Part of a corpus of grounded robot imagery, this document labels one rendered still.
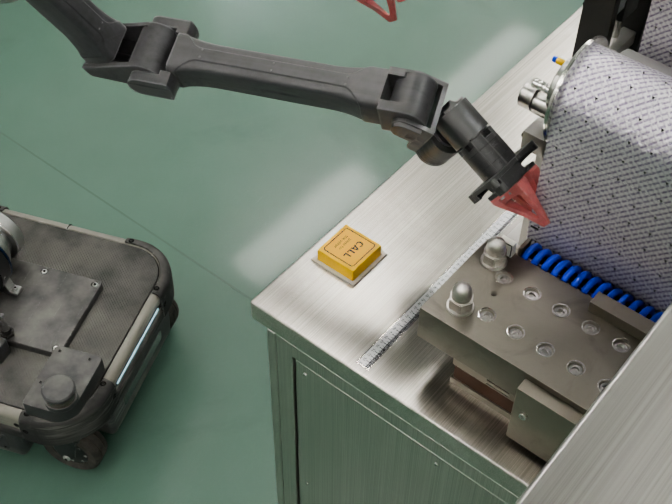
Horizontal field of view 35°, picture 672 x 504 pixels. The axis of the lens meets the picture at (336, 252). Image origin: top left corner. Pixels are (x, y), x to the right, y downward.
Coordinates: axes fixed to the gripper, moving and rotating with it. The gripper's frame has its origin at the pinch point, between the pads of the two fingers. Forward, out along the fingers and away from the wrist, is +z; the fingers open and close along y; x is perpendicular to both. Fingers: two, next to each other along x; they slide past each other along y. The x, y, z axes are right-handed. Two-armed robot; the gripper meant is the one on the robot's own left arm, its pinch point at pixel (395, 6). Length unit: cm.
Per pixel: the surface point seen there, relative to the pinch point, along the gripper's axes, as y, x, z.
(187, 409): -25, 85, 72
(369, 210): -33.6, 2.2, 15.6
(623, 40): 0.8, -33.8, 17.4
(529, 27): 147, 42, 96
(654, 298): -51, -43, 24
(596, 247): -47, -37, 17
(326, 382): -62, 4, 23
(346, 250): -45.0, 1.3, 13.3
